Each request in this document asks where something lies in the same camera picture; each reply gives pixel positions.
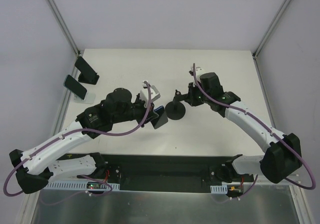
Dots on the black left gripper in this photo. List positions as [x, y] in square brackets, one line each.
[148, 114]

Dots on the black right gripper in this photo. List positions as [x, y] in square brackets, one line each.
[189, 97]

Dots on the black round-base clamp stand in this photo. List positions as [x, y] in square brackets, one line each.
[175, 109]

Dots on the smartphone with blue edge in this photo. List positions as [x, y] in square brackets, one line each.
[159, 117]

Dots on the white folding phone stand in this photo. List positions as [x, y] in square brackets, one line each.
[88, 99]

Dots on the black smartphone with teal edge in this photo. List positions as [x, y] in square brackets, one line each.
[75, 87]

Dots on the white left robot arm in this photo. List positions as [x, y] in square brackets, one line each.
[115, 116]

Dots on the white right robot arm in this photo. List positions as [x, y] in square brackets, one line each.
[280, 151]

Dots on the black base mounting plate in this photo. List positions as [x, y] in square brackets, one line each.
[160, 173]

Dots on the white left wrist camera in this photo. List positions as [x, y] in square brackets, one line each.
[148, 93]

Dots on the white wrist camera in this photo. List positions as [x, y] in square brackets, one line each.
[148, 93]
[199, 71]

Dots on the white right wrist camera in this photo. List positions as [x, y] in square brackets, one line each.
[199, 71]

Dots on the white slotted cable duct right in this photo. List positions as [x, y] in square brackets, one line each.
[219, 189]

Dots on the white slotted cable duct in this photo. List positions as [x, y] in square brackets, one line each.
[70, 185]
[219, 189]

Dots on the white slotted cable duct left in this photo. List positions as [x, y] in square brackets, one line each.
[70, 185]

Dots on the aluminium frame rail left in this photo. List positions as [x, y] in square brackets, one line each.
[63, 26]

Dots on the aluminium frame rail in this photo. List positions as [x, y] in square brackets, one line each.
[272, 27]
[63, 26]

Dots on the aluminium frame rail right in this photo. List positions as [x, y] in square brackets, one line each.
[272, 27]

